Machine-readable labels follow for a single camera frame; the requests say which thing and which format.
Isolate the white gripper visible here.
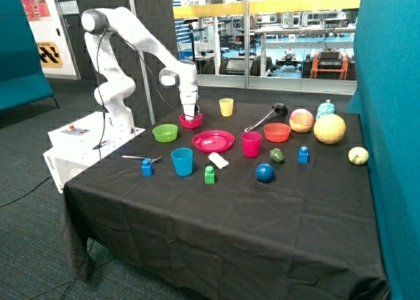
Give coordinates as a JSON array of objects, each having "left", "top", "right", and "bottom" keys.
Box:
[{"left": 180, "top": 90, "right": 200, "bottom": 120}]

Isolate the pink plastic bowl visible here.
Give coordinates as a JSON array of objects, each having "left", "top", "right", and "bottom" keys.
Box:
[{"left": 179, "top": 113, "right": 203, "bottom": 129}]

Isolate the pink plastic cup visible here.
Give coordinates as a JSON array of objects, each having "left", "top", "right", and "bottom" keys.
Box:
[{"left": 241, "top": 131, "right": 262, "bottom": 158}]

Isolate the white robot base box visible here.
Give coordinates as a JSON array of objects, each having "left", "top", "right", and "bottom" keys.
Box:
[{"left": 43, "top": 112, "right": 144, "bottom": 193}]

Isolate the yellow plastic cup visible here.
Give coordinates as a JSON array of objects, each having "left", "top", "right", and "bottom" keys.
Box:
[{"left": 219, "top": 98, "right": 234, "bottom": 117}]

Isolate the pink plastic plate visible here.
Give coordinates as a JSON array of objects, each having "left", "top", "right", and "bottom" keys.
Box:
[{"left": 192, "top": 130, "right": 235, "bottom": 153}]

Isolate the green plastic bowl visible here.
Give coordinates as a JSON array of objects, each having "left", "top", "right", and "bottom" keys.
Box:
[{"left": 152, "top": 124, "right": 178, "bottom": 143}]

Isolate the blue plastic cup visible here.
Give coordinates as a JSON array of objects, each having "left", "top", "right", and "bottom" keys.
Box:
[{"left": 171, "top": 148, "right": 194, "bottom": 177}]

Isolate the orange plastic bowl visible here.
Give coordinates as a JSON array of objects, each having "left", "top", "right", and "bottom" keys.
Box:
[{"left": 263, "top": 123, "right": 291, "bottom": 142}]

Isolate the white small packet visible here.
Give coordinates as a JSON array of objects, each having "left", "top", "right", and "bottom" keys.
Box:
[{"left": 208, "top": 152, "right": 229, "bottom": 169}]

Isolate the metal spoon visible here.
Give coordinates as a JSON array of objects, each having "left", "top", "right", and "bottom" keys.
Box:
[{"left": 121, "top": 155, "right": 161, "bottom": 163}]

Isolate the green toy block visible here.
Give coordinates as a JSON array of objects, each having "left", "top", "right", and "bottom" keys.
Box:
[{"left": 204, "top": 165, "right": 215, "bottom": 184}]

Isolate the blue toy block left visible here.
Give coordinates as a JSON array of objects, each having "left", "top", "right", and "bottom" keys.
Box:
[{"left": 141, "top": 159, "right": 154, "bottom": 177}]

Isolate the blue toy block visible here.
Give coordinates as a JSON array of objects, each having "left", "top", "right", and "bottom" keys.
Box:
[
  {"left": 141, "top": 159, "right": 154, "bottom": 177},
  {"left": 298, "top": 146, "right": 309, "bottom": 163}
]

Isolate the black ladle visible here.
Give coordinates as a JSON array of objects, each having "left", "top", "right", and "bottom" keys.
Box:
[{"left": 244, "top": 103, "right": 288, "bottom": 133}]

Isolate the blue ball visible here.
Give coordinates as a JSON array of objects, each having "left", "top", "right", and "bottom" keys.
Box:
[{"left": 255, "top": 163, "right": 274, "bottom": 183}]

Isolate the black tablecloth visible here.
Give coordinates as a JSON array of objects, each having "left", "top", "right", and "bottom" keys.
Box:
[{"left": 60, "top": 101, "right": 390, "bottom": 299}]

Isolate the pink orange ball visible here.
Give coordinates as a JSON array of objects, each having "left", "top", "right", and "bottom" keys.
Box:
[{"left": 289, "top": 109, "right": 314, "bottom": 133}]

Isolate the blue toy block right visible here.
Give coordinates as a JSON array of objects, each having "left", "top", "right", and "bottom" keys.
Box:
[{"left": 298, "top": 146, "right": 309, "bottom": 163}]

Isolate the large yellow ball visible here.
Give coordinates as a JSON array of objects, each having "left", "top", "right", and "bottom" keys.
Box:
[{"left": 314, "top": 114, "right": 347, "bottom": 144}]

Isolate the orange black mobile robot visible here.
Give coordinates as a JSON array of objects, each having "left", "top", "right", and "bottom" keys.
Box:
[{"left": 301, "top": 48, "right": 356, "bottom": 81}]

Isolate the yellow black sign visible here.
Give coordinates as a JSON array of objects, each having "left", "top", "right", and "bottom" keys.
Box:
[{"left": 37, "top": 41, "right": 63, "bottom": 69}]

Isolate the teal sofa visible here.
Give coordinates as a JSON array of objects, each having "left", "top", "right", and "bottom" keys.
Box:
[{"left": 1, "top": 0, "right": 54, "bottom": 111}]

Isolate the red poster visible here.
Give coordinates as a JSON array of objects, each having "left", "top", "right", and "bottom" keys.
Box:
[{"left": 21, "top": 0, "right": 52, "bottom": 22}]

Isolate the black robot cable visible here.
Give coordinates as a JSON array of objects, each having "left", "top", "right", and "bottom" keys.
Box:
[{"left": 93, "top": 29, "right": 190, "bottom": 150}]

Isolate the teal partition wall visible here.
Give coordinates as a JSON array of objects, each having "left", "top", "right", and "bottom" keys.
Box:
[{"left": 347, "top": 0, "right": 419, "bottom": 299}]

